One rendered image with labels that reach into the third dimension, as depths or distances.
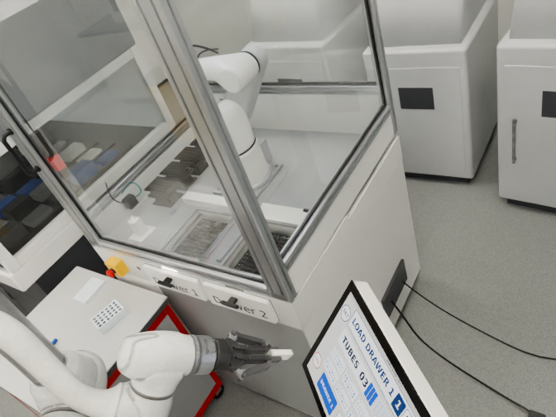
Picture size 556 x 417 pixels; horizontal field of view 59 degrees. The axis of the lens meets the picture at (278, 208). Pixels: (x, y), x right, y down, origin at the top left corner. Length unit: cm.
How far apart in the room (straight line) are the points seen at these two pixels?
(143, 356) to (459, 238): 218
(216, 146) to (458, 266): 188
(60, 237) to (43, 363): 143
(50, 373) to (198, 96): 67
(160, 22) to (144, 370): 72
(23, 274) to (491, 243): 236
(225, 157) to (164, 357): 48
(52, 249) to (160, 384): 150
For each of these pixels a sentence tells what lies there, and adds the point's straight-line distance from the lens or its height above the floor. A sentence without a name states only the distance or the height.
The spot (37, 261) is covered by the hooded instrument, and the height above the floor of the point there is 87.
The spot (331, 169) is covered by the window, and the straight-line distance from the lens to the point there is 167.
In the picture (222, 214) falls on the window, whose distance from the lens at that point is 141.
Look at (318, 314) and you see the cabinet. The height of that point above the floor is 76.
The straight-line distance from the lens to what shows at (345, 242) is 181.
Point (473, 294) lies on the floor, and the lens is 269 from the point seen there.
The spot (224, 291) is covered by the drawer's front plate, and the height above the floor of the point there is 93.
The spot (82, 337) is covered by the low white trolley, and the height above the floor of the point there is 76.
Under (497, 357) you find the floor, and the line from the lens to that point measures 249.
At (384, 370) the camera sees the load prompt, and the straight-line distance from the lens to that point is 111.
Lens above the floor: 211
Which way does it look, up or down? 38 degrees down
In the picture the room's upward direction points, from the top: 21 degrees counter-clockwise
